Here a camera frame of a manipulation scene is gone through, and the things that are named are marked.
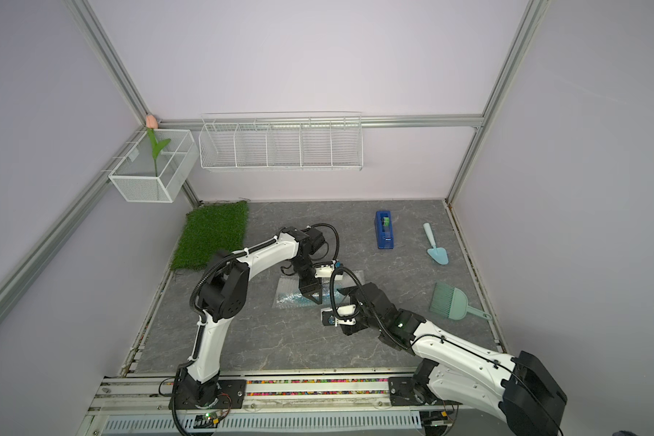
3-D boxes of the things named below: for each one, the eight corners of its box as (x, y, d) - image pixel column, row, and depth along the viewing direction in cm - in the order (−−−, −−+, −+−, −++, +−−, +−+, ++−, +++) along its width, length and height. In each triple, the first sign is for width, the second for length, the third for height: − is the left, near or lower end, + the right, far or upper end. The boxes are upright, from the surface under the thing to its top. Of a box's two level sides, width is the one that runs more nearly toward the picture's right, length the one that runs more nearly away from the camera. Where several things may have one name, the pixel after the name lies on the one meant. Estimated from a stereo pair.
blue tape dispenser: (378, 249, 106) (380, 240, 101) (375, 220, 116) (376, 211, 111) (393, 249, 106) (395, 240, 101) (388, 220, 116) (390, 211, 111)
